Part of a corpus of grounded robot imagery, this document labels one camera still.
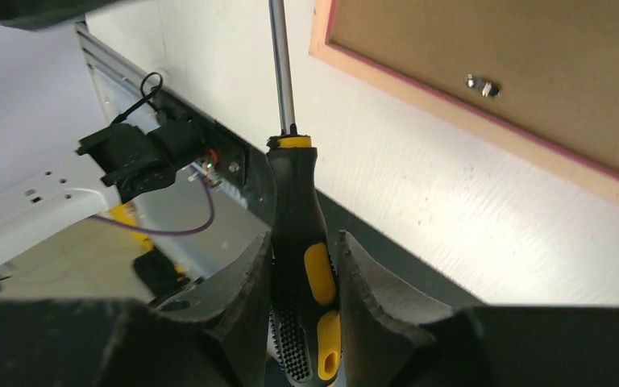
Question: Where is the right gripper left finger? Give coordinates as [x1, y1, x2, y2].
[0, 233, 272, 386]

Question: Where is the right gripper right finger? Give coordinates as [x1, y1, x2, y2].
[338, 231, 619, 386]

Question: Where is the black yellow screwdriver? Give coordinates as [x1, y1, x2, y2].
[267, 0, 342, 386]

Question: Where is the pink wooden photo frame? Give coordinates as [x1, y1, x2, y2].
[309, 1, 619, 205]

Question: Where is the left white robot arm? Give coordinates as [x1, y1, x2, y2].
[0, 120, 206, 266]

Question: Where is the aluminium front rail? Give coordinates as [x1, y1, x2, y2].
[74, 23, 257, 279]

